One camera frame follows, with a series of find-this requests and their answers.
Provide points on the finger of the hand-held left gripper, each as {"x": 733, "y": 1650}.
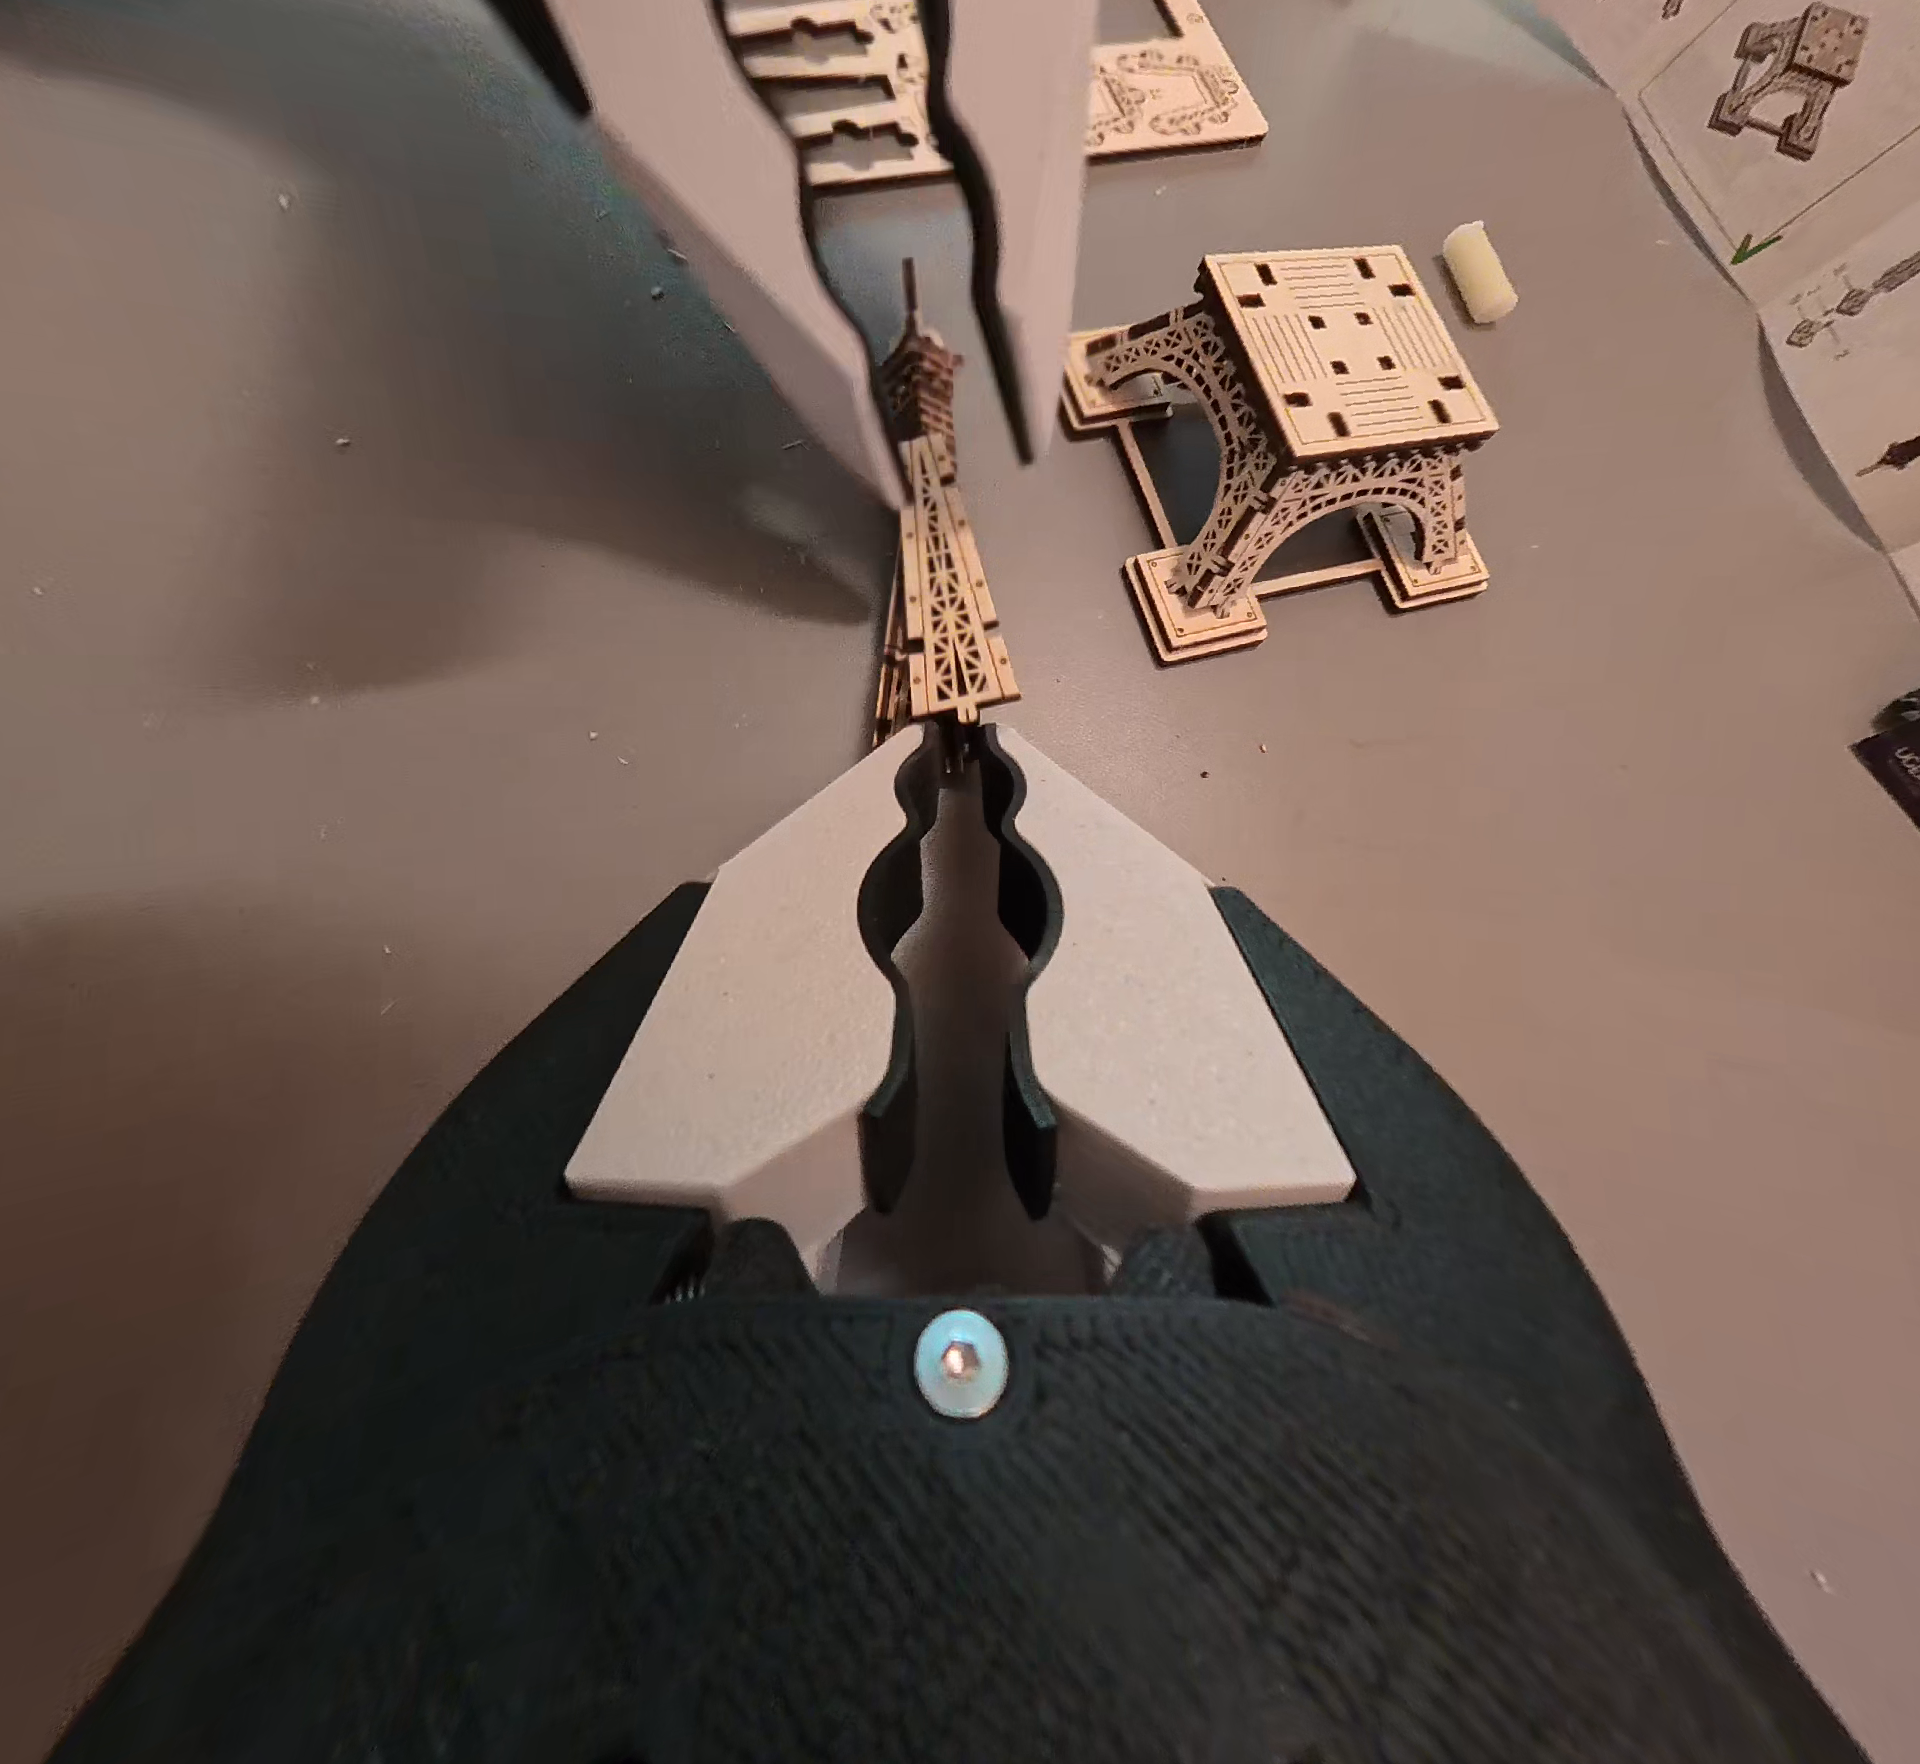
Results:
{"x": 660, "y": 68}
{"x": 1028, "y": 68}

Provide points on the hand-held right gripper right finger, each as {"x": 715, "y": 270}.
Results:
{"x": 1184, "y": 1028}

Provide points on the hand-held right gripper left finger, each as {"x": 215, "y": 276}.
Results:
{"x": 734, "y": 1028}

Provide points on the wooden tower spire assembly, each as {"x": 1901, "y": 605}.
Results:
{"x": 948, "y": 624}

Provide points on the grey desk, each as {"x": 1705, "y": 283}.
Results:
{"x": 375, "y": 595}

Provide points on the wooden part sheet long slots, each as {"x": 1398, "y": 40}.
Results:
{"x": 854, "y": 162}

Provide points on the wooden tower base model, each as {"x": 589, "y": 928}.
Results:
{"x": 1351, "y": 339}

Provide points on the small pale wax stick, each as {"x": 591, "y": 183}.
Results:
{"x": 1480, "y": 273}

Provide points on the assembly diagram instruction sheet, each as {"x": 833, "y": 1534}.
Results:
{"x": 1724, "y": 188}

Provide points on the dark purple model kit box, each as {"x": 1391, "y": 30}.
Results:
{"x": 1898, "y": 758}

